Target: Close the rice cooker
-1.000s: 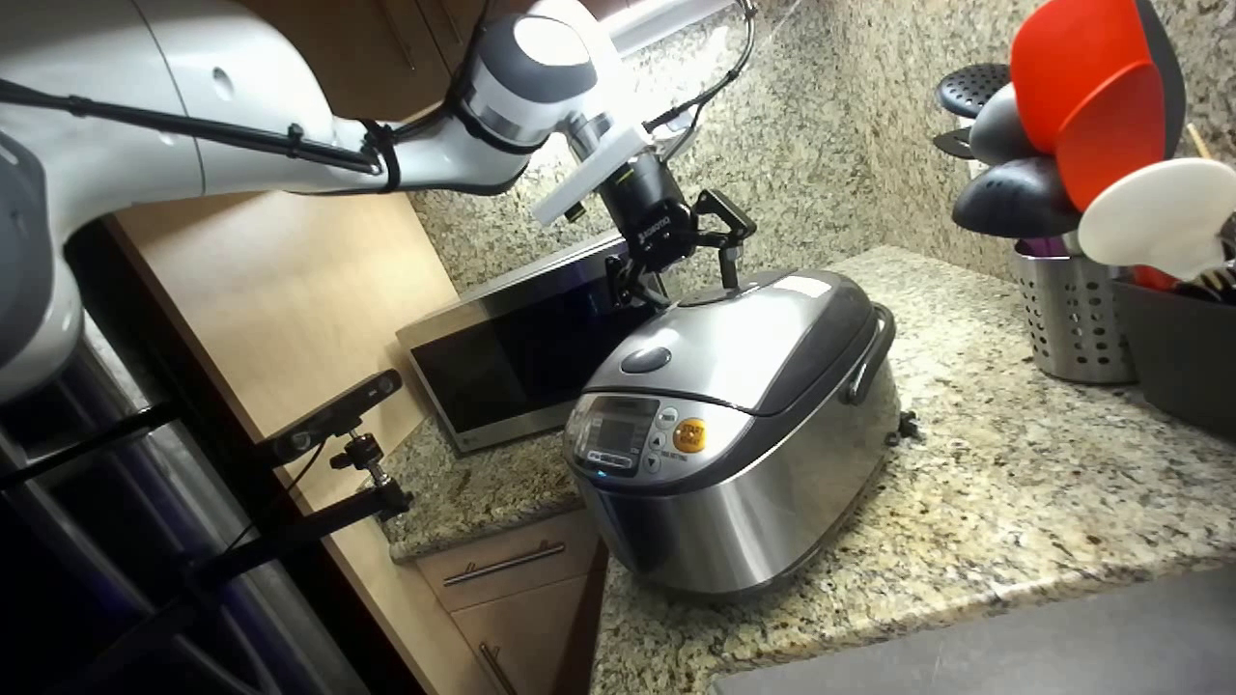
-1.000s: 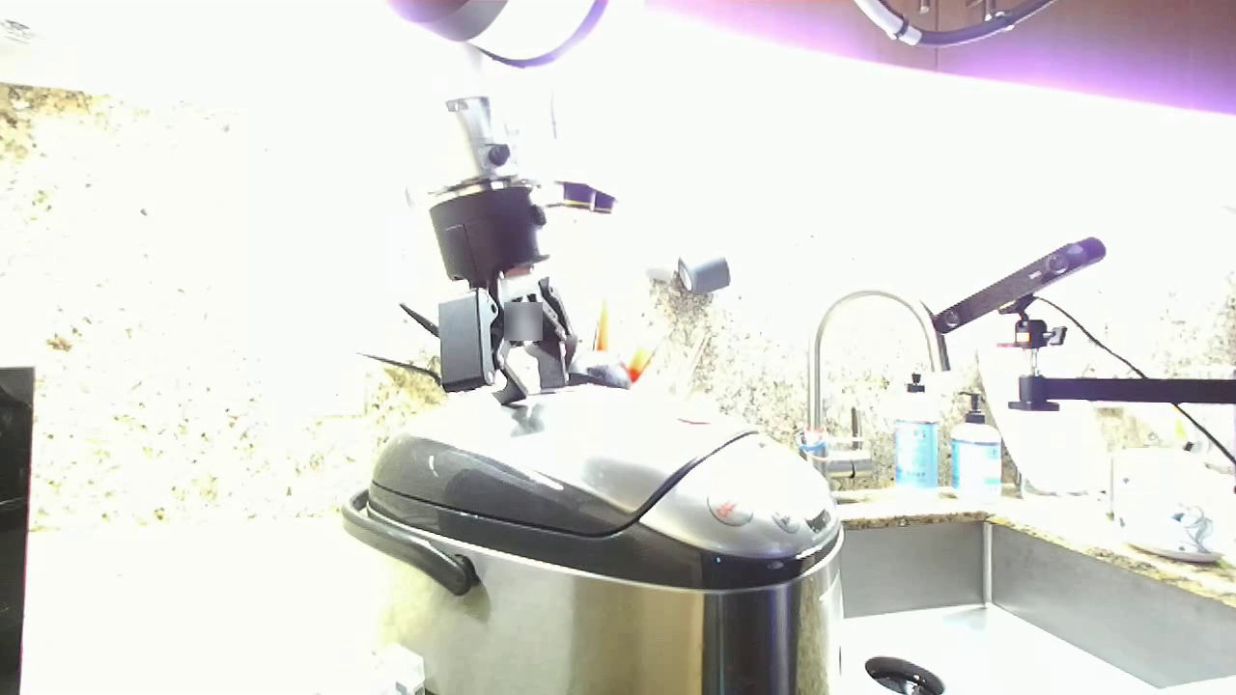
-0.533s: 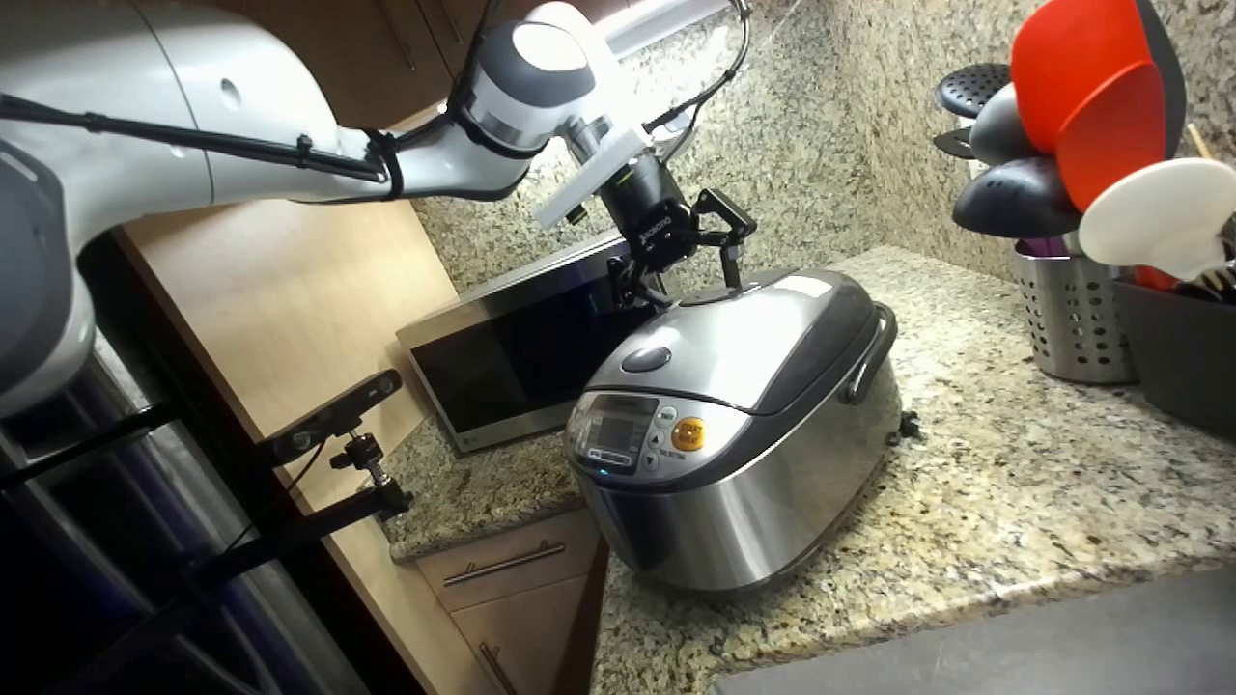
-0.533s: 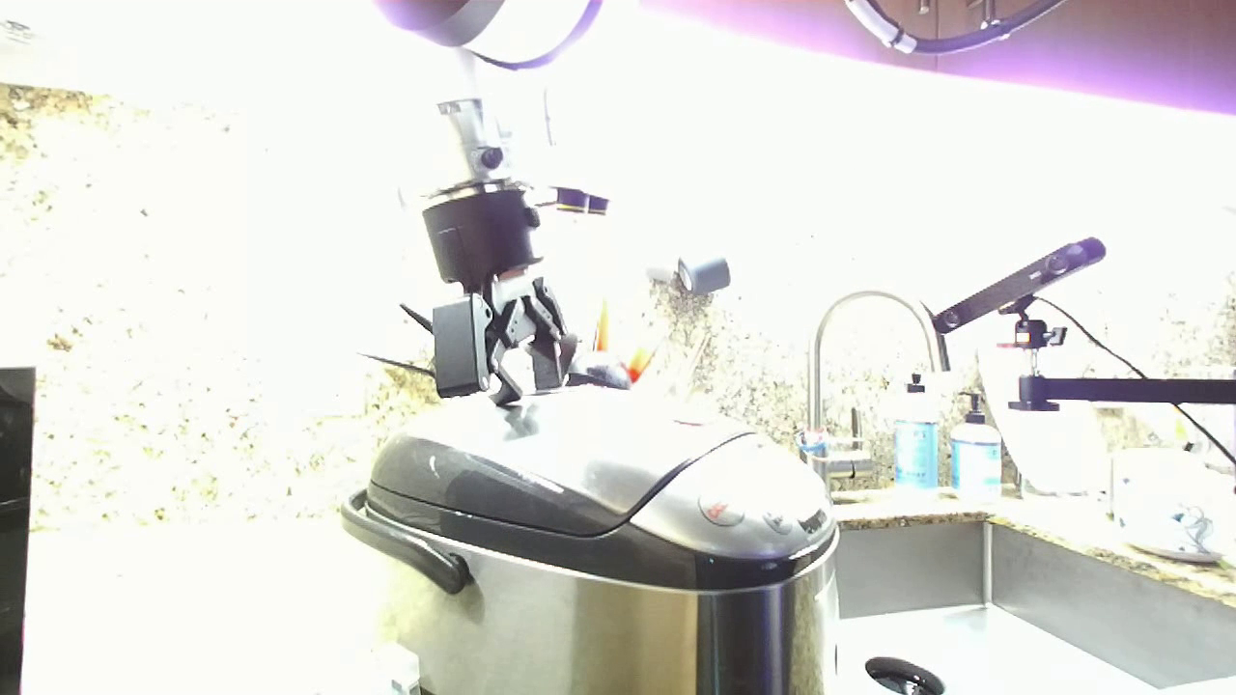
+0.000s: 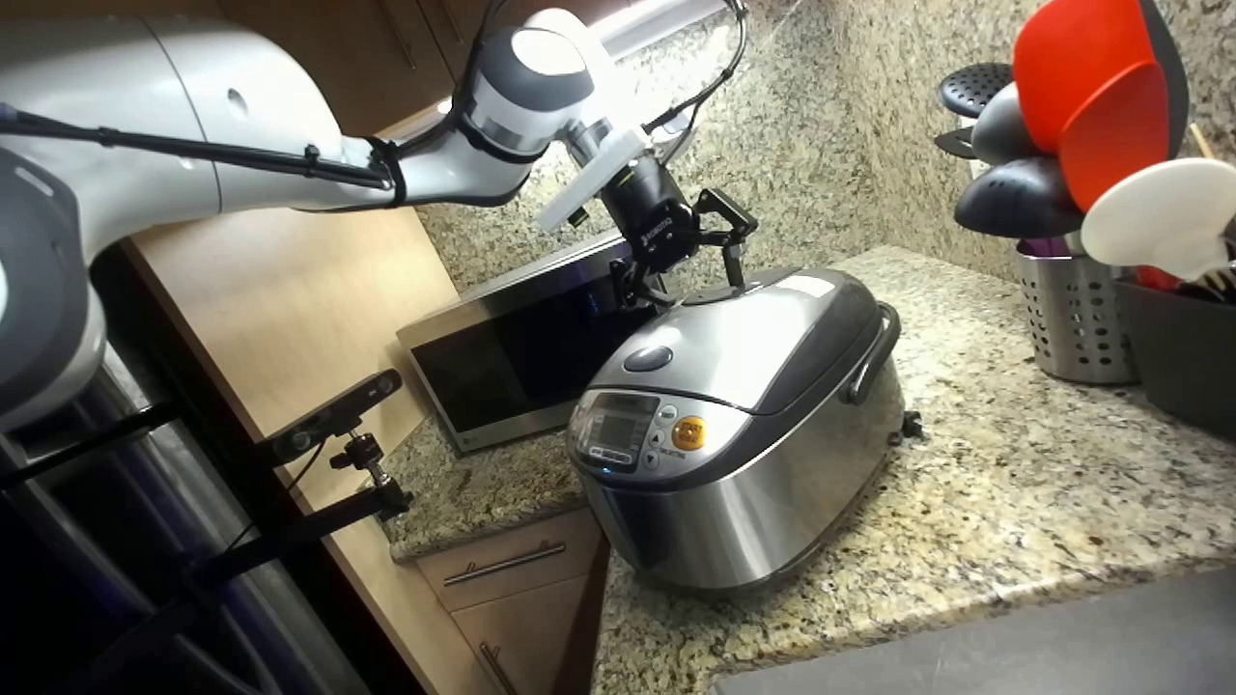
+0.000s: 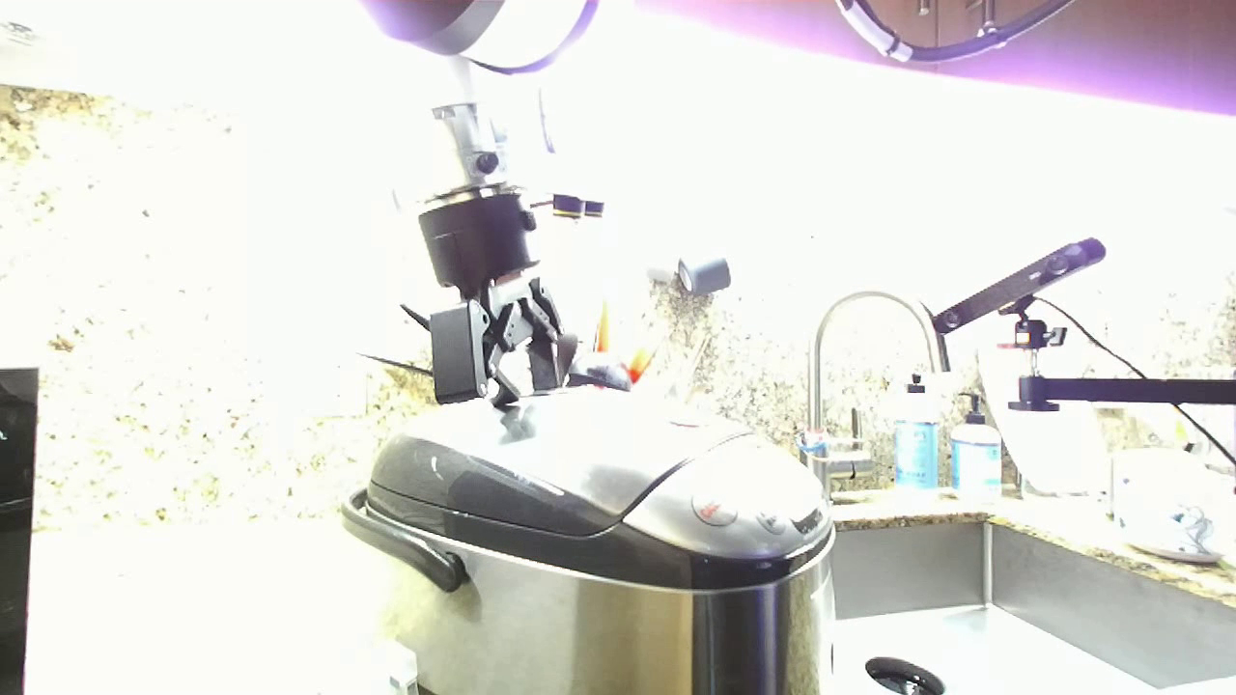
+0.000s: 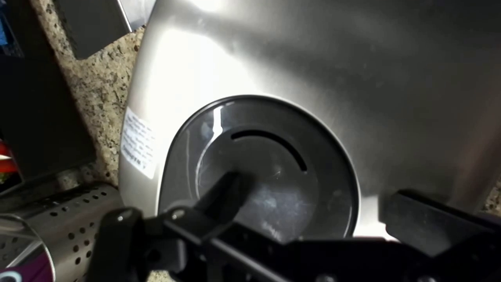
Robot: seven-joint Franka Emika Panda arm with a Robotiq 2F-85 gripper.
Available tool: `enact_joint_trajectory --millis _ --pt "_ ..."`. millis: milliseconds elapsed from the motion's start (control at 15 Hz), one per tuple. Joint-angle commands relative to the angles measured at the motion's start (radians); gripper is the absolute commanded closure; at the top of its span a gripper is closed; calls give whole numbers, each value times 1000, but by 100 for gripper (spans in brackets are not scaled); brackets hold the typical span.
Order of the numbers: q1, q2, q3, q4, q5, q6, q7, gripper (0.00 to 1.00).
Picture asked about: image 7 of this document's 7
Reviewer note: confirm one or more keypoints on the large black box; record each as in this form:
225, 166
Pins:
37, 104

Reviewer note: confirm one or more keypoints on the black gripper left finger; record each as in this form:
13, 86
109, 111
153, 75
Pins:
221, 201

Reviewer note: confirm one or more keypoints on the dark grey flat slab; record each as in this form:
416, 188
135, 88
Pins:
95, 24

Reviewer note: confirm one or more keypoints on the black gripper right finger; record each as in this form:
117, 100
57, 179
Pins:
439, 221

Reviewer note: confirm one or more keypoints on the perforated steel utensil holder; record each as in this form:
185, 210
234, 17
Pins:
63, 224

